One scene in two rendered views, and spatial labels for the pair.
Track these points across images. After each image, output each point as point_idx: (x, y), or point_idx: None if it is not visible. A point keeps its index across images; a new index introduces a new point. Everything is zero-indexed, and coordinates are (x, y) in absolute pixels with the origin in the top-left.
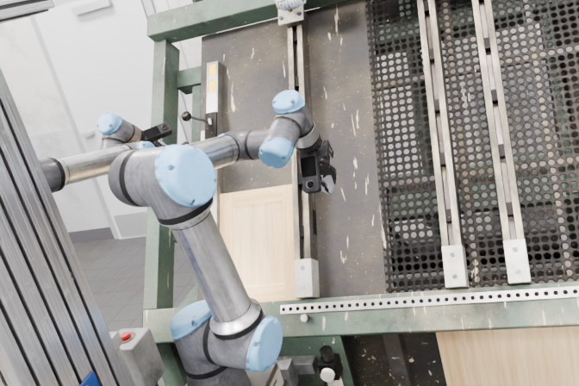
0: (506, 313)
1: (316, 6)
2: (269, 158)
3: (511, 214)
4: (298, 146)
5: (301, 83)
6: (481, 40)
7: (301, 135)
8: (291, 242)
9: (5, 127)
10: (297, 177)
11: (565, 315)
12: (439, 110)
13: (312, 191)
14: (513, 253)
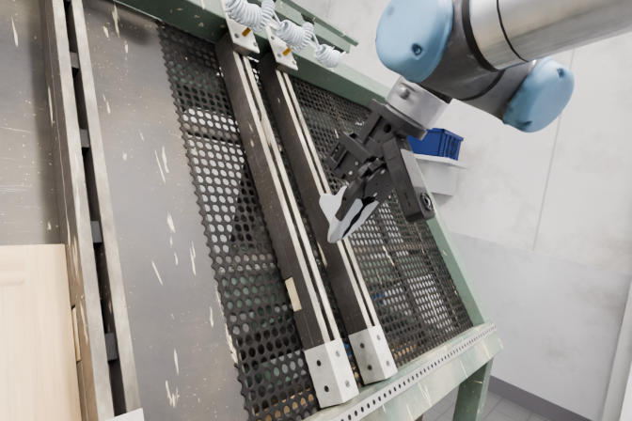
0: (387, 419)
1: None
2: (553, 99)
3: (362, 298)
4: (428, 119)
5: (87, 67)
6: (296, 121)
7: (450, 100)
8: (55, 382)
9: None
10: (90, 227)
11: (418, 404)
12: (277, 176)
13: (430, 217)
14: (378, 342)
